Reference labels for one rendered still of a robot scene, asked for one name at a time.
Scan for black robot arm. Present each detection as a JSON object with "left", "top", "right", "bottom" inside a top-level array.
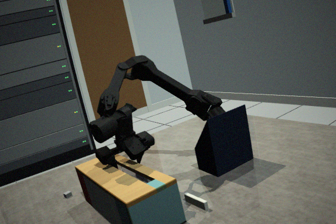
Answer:
[{"left": 89, "top": 56, "right": 225, "bottom": 161}]

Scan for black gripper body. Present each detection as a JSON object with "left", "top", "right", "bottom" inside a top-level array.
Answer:
[{"left": 95, "top": 128, "right": 154, "bottom": 165}]

